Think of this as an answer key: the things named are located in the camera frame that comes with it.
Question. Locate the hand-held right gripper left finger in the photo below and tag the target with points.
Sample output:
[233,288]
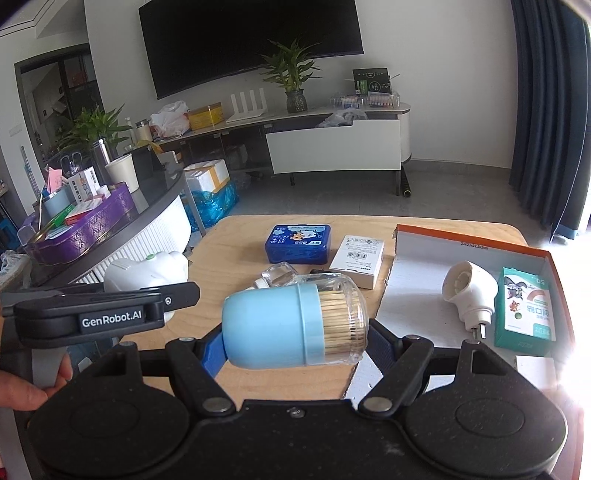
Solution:
[214,357]

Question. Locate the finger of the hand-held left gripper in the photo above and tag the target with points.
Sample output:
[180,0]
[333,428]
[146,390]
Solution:
[182,295]

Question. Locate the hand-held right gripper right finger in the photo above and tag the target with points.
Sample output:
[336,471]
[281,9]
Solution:
[381,350]

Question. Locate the white plug-in mosquito repeller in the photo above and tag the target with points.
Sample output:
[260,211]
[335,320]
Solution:
[138,272]
[471,288]

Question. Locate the light blue toothpick holder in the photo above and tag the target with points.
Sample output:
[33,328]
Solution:
[268,323]

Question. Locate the white power adapter box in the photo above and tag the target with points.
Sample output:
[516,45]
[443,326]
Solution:
[358,258]

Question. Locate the blue rectangular tin box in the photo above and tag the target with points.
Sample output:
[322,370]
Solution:
[298,242]

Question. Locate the green bandage box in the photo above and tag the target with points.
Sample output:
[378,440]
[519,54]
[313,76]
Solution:
[526,309]

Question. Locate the person's left hand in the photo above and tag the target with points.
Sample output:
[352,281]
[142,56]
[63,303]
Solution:
[18,392]

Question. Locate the round cabinet ribbed white front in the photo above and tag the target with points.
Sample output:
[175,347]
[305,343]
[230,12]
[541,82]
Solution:
[152,230]

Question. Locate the purple tin tray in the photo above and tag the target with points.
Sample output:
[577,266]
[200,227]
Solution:
[92,235]

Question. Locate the blue plastic bag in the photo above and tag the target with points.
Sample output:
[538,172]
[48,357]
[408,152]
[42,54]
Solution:
[214,205]

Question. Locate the red flat box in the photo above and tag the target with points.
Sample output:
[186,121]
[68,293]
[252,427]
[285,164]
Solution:
[85,213]

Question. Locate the white cardboard box orange tape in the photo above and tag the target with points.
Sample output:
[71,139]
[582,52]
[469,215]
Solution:
[207,175]

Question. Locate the white paper cup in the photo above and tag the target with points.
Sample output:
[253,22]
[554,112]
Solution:
[122,173]

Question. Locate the black box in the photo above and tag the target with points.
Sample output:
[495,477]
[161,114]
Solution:
[145,164]

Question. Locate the white medicine box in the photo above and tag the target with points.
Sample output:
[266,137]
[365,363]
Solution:
[83,184]

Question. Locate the pink sticky notes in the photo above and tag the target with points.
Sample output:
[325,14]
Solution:
[54,180]

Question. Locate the scissors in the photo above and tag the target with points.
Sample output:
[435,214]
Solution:
[73,162]

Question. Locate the steel thermos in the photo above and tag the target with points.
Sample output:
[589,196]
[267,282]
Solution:
[105,154]

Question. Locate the black rolled mat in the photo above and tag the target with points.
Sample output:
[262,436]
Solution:
[406,184]

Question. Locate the white plastic bag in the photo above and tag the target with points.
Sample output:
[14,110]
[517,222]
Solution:
[171,120]

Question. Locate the yellow box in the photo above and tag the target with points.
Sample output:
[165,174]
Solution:
[205,117]

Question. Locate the green bamboo plant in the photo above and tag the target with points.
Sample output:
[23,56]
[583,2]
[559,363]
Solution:
[92,129]

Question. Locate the white router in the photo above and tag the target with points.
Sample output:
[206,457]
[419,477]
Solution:
[247,108]

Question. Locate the white television stand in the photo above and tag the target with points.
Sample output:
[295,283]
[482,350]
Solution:
[332,145]

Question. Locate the grey crumpled plastic bag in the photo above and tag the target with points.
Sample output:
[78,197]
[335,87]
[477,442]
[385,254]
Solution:
[341,119]

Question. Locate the potted plant in glass vase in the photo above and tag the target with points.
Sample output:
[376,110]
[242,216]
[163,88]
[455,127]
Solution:
[293,74]

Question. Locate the clear organizer tray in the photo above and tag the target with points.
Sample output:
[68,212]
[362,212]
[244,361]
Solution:
[369,99]

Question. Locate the black television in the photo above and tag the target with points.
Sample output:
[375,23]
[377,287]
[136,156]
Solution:
[249,41]

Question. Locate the dark green box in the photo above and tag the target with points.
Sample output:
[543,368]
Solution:
[371,81]

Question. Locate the dark blue curtain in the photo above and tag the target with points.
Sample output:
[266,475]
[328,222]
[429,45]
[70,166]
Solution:
[549,115]

